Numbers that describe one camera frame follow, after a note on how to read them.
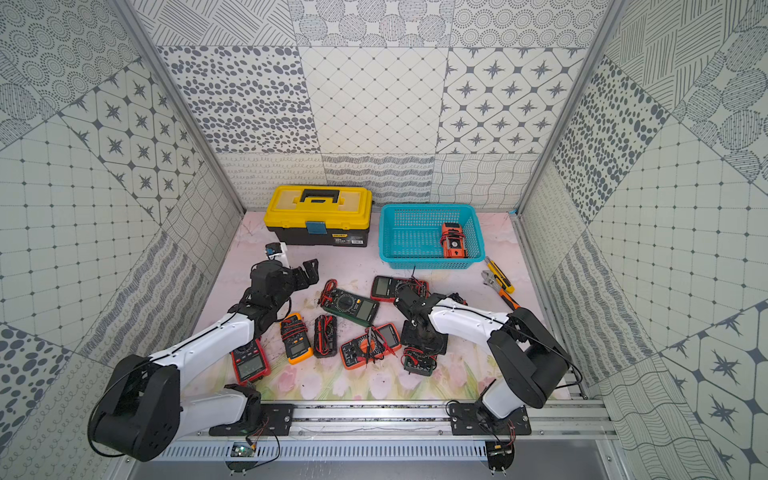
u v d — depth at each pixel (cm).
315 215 99
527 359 44
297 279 79
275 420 73
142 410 40
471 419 73
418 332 73
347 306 93
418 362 80
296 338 84
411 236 114
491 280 101
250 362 80
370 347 82
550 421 76
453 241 107
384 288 96
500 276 101
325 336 84
